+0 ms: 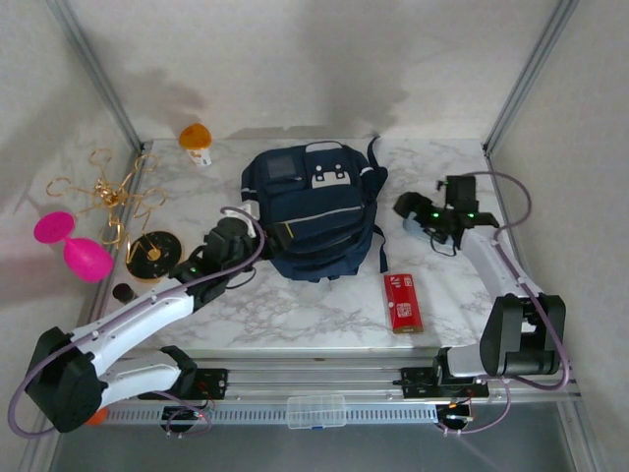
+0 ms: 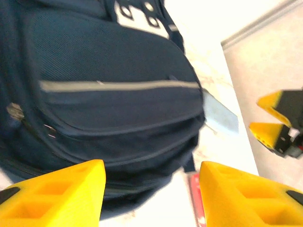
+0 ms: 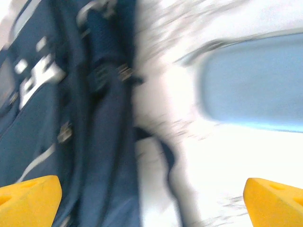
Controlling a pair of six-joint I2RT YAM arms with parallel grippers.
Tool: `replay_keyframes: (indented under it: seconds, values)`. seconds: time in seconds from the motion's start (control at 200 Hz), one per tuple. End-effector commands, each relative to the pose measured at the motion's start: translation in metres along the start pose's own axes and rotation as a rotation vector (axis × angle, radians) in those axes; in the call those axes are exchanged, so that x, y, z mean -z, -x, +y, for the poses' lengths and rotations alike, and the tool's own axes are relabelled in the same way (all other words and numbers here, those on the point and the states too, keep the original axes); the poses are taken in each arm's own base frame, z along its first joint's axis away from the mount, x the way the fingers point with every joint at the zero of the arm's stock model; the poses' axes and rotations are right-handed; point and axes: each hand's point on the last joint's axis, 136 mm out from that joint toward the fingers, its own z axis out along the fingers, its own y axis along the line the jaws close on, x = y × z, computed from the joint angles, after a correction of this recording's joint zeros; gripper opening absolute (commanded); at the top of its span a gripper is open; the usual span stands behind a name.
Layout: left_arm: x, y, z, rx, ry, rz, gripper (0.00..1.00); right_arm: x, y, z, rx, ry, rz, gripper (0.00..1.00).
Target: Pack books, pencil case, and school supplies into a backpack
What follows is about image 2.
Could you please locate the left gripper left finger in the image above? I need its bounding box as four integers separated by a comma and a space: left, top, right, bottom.
0, 159, 107, 227

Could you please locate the light blue pencil case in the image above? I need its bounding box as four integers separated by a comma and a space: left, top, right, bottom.
202, 88, 239, 137

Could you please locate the navy blue backpack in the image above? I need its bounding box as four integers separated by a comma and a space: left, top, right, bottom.
0, 0, 206, 210

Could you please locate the red rectangular box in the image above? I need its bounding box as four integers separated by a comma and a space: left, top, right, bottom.
188, 174, 208, 227

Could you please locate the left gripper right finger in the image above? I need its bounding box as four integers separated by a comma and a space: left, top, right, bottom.
199, 161, 303, 227

